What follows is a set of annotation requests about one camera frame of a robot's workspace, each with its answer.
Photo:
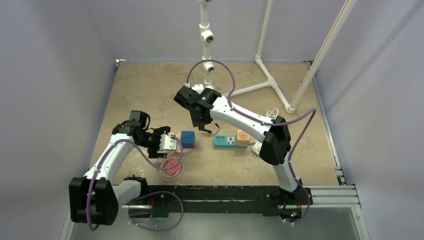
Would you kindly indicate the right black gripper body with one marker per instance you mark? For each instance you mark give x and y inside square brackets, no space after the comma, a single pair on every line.
[201,117]

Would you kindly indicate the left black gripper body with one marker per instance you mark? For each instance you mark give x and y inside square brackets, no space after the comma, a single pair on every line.
[151,141]

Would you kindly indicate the pink square plug adapter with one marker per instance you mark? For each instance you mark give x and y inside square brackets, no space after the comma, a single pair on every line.
[173,166]

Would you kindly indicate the blue cube socket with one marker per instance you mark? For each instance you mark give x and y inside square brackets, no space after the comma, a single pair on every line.
[188,139]

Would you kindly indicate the tan cube plug adapter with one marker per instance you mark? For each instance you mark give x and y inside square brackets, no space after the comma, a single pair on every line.
[242,138]

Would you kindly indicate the teal power strip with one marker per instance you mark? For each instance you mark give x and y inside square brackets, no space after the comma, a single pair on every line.
[227,141]

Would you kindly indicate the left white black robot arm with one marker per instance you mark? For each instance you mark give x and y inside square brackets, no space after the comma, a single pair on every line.
[109,165]

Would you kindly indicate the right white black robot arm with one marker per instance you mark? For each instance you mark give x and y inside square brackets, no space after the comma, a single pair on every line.
[272,133]

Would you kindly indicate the round pink power socket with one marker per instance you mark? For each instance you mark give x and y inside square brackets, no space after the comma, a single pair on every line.
[178,150]

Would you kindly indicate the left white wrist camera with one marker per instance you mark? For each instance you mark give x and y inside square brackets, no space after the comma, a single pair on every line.
[168,142]

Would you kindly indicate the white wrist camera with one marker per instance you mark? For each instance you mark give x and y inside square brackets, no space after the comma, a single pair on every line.
[168,142]
[198,88]

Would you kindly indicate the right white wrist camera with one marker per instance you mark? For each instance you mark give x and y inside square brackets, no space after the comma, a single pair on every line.
[198,88]

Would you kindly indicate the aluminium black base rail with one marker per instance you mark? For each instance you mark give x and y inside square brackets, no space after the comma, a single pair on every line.
[269,201]

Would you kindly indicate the white PVC pipe frame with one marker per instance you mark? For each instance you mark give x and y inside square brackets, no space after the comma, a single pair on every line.
[275,30]

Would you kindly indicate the white square wall adapter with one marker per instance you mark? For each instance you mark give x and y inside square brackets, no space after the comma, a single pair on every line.
[256,148]

